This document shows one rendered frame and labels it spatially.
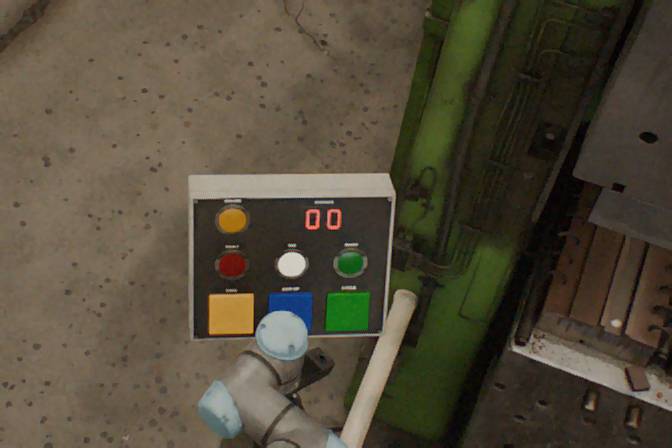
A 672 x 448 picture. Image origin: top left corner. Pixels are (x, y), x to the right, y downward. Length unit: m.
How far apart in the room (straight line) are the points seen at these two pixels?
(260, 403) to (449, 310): 0.92
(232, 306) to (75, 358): 1.16
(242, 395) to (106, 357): 1.47
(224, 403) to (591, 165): 0.65
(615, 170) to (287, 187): 0.53
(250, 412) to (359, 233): 0.44
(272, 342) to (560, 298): 0.67
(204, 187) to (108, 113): 1.60
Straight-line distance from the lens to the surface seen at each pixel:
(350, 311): 2.25
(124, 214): 3.54
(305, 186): 2.16
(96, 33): 3.91
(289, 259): 2.19
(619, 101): 1.89
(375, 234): 2.19
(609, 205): 2.07
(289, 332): 1.91
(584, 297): 2.38
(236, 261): 2.18
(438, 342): 2.85
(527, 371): 2.43
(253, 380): 1.89
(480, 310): 2.69
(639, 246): 2.47
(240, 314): 2.23
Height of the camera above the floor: 2.97
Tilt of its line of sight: 57 degrees down
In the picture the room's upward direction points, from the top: 11 degrees clockwise
